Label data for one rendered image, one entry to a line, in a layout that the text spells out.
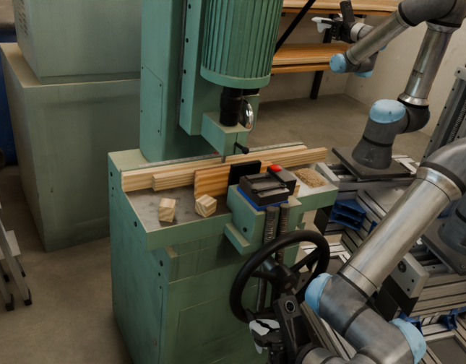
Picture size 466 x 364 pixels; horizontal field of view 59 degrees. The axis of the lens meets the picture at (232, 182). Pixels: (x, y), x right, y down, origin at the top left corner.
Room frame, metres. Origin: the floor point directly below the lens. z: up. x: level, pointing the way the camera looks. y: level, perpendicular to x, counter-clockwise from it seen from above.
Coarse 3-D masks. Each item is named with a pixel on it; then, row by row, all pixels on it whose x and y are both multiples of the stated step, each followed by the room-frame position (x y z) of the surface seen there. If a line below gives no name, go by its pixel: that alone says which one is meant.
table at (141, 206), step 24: (288, 168) 1.15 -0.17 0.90; (312, 168) 1.17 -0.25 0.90; (120, 192) 0.91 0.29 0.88; (144, 192) 0.89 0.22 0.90; (168, 192) 0.91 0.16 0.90; (192, 192) 0.93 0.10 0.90; (312, 192) 1.02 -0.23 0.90; (336, 192) 1.07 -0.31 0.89; (144, 216) 0.79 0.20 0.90; (192, 216) 0.82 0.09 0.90; (216, 216) 0.84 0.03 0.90; (144, 240) 0.74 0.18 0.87; (168, 240) 0.77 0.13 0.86; (240, 240) 0.79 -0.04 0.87
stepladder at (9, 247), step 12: (0, 204) 1.23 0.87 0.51; (0, 228) 1.20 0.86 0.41; (0, 240) 1.17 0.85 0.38; (12, 240) 1.30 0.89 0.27; (0, 252) 1.23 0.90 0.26; (12, 252) 1.24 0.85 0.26; (0, 264) 1.31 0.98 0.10; (12, 264) 1.18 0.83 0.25; (0, 276) 1.16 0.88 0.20; (24, 276) 1.35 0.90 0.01; (0, 288) 1.16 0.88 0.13; (24, 288) 1.20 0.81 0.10; (12, 300) 1.18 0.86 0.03; (24, 300) 1.19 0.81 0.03
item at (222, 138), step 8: (208, 112) 1.09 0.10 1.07; (216, 112) 1.10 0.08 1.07; (208, 120) 1.05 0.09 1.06; (216, 120) 1.04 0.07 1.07; (208, 128) 1.05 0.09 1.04; (216, 128) 1.01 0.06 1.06; (224, 128) 1.00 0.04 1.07; (232, 128) 1.01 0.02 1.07; (240, 128) 1.01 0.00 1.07; (208, 136) 1.04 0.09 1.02; (216, 136) 1.01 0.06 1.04; (224, 136) 0.97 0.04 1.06; (232, 136) 0.98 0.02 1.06; (240, 136) 1.00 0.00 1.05; (216, 144) 1.00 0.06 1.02; (224, 144) 0.97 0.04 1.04; (232, 144) 0.98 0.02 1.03; (224, 152) 0.97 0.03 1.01; (232, 152) 0.99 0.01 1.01; (240, 152) 1.00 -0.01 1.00
